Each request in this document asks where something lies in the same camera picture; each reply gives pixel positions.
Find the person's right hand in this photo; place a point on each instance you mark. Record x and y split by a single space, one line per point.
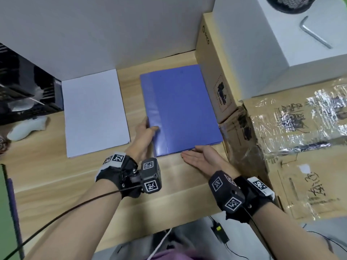
208 159

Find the person's left hand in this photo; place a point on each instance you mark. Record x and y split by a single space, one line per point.
142 143

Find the black mesh pen holder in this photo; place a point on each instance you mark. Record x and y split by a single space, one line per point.
290 4

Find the green folder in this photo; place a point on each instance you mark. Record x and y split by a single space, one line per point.
6 219

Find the black power adapter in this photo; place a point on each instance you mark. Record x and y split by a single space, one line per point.
220 232

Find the person's left forearm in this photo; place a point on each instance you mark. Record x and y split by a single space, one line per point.
76 227

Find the printed drink cup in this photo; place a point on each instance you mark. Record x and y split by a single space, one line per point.
3 144

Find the white box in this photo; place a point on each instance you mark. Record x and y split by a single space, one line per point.
257 51

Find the grey trousers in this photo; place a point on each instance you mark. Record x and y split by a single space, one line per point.
184 238

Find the silver metal object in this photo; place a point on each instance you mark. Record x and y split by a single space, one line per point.
314 33

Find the white handheld controller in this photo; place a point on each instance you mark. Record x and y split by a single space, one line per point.
25 129

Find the black stacked file tray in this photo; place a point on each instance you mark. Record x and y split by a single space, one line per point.
24 86

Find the blue folder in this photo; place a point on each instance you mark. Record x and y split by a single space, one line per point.
181 111
15 213

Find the brown labelled cardboard box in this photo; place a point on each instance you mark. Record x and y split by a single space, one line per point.
217 86

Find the squared stack of white papers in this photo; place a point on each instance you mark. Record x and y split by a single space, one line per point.
95 113

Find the taped cardboard boxes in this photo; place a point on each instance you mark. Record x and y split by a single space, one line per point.
298 124

